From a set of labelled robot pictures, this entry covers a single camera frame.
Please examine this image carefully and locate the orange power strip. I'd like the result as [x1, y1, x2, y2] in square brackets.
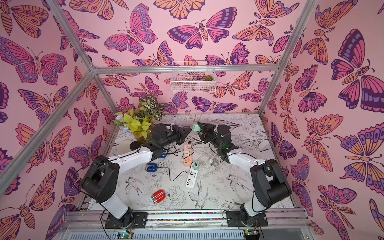
[182, 148, 194, 167]

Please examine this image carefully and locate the small green succulent plant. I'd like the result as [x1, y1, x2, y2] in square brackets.
[204, 75, 214, 82]

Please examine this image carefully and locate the aluminium cage frame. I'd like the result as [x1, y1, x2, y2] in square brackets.
[1, 1, 317, 194]

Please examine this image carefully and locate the white wire wall basket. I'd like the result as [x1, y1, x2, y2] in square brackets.
[169, 60, 217, 94]

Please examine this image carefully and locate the white power strip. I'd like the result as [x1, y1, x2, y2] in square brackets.
[186, 168, 199, 189]

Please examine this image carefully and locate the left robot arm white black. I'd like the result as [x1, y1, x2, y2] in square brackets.
[81, 124, 192, 229]

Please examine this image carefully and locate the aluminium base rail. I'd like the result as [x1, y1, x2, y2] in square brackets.
[56, 209, 317, 240]

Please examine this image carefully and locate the green charger adapter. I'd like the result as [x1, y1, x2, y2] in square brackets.
[193, 124, 201, 132]
[192, 162, 200, 171]

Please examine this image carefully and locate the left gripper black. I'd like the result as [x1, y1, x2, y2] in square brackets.
[159, 126, 192, 150]

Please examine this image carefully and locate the pink USB charger adapter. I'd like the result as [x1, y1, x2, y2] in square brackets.
[184, 143, 192, 151]

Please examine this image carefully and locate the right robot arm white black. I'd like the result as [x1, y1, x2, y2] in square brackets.
[194, 123, 292, 226]

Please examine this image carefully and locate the amber glass vase with plants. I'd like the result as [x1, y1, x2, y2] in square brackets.
[113, 95, 164, 145]

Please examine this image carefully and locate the black USB cable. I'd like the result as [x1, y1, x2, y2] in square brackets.
[165, 140, 197, 160]
[157, 166, 194, 182]

